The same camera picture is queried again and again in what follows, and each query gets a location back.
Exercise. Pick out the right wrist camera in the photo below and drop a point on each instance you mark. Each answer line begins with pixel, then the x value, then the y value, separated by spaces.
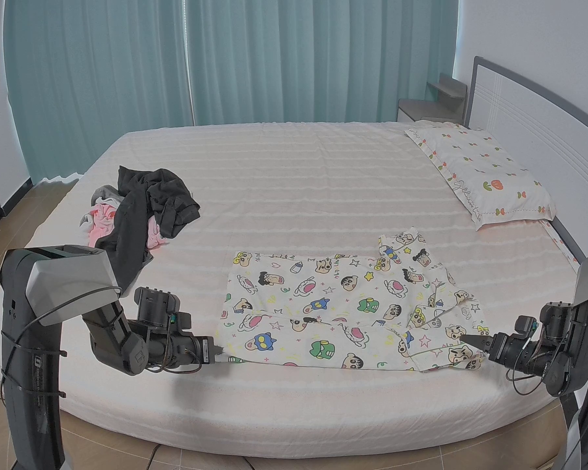
pixel 527 326

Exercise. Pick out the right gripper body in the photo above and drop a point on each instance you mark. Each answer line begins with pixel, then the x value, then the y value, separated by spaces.
pixel 514 353

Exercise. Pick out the bed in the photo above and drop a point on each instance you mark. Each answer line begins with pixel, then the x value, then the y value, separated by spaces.
pixel 299 189

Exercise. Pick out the white printed pyjama top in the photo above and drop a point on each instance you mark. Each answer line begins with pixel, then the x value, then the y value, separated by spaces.
pixel 323 311

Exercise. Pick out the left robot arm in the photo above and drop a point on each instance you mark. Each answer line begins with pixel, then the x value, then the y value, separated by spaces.
pixel 29 360

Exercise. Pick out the pile of clothes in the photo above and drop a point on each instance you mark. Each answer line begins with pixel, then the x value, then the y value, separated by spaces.
pixel 132 213

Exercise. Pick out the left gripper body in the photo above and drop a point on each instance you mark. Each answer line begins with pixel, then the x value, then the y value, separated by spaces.
pixel 191 350

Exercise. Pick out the white printed pillow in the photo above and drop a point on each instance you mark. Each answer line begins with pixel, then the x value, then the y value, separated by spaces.
pixel 480 174

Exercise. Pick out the blue-green curtain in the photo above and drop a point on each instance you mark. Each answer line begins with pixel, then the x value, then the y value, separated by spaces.
pixel 103 66
pixel 323 42

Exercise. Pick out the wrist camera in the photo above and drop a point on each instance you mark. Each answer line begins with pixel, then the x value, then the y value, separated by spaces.
pixel 179 323
pixel 527 326

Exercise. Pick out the grey bedside table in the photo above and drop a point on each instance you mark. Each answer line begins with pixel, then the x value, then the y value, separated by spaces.
pixel 431 110

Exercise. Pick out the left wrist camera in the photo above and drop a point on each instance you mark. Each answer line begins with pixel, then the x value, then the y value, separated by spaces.
pixel 179 323

